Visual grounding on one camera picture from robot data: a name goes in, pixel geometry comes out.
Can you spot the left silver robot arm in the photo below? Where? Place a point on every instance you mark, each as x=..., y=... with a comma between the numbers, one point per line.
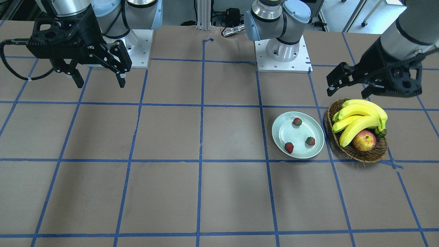
x=414, y=31

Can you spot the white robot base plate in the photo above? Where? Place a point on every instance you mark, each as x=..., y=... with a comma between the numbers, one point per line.
x=274, y=56

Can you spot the brown wicker basket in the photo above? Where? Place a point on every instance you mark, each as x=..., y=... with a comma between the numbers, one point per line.
x=376, y=154

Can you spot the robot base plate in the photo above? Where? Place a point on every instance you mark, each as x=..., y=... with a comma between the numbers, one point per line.
x=139, y=44

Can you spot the yellow banana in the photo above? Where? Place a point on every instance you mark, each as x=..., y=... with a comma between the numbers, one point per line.
x=355, y=127
x=355, y=109
x=341, y=125
x=383, y=116

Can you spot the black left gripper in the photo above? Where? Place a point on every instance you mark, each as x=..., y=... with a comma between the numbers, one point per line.
x=372, y=56

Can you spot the light green plate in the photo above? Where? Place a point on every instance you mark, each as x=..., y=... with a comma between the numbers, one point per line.
x=283, y=131

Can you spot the red yellow apple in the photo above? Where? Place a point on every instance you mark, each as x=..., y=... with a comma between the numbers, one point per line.
x=364, y=141

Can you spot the aluminium frame post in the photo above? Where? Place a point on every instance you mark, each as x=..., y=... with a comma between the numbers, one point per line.
x=204, y=14

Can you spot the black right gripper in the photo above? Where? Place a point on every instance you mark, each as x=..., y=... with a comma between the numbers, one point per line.
x=88, y=30

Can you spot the bottom yellow banana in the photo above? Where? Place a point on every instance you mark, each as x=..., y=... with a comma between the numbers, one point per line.
x=355, y=127

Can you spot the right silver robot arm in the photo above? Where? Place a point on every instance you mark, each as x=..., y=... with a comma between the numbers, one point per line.
x=116, y=18

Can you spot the top yellow banana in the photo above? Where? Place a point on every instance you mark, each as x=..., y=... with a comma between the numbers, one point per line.
x=383, y=116

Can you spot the red strawberry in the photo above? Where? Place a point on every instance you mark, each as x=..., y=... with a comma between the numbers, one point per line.
x=289, y=147
x=310, y=141
x=297, y=121

